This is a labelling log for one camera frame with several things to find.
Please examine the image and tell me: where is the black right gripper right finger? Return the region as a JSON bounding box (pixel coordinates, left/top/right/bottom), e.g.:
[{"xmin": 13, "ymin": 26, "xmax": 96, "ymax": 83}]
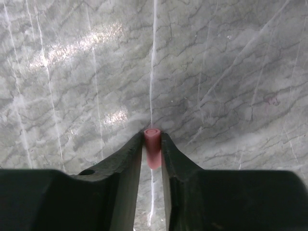
[{"xmin": 161, "ymin": 133, "xmax": 308, "ymax": 231}]

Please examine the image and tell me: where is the pink marker cap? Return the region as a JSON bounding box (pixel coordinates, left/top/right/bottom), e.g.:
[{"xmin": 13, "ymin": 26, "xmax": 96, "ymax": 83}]
[{"xmin": 144, "ymin": 128, "xmax": 161, "ymax": 170}]

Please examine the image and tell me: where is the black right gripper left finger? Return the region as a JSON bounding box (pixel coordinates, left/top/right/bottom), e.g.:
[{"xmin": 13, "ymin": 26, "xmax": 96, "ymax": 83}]
[{"xmin": 0, "ymin": 132, "xmax": 144, "ymax": 231}]

